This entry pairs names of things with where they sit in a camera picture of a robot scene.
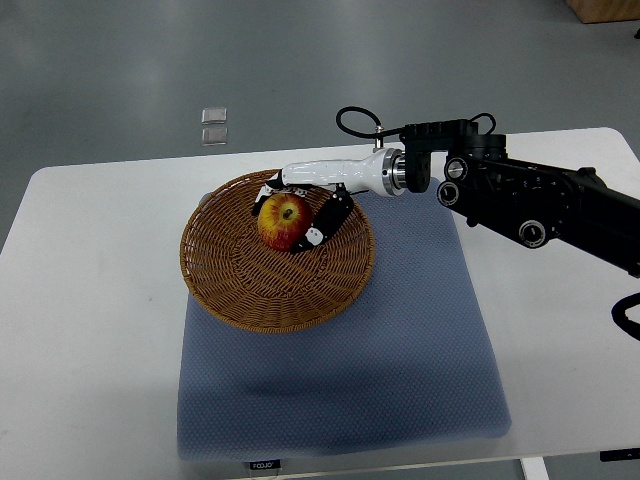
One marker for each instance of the upper metal floor plate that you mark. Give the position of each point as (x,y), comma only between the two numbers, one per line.
(214,115)

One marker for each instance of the white table leg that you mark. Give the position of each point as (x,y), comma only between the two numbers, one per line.
(534,468)

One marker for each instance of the blue grey fabric mat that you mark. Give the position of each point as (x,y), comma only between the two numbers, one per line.
(409,362)

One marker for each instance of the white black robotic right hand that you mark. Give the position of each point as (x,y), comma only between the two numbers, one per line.
(382,173)

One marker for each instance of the red yellow apple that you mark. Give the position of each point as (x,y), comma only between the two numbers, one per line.
(283,220)

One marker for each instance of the wooden box corner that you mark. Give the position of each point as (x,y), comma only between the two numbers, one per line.
(604,11)

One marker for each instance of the brown wicker basket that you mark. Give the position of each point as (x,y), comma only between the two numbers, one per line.
(239,280)

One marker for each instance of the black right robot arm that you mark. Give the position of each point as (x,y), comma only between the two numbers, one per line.
(528,203)

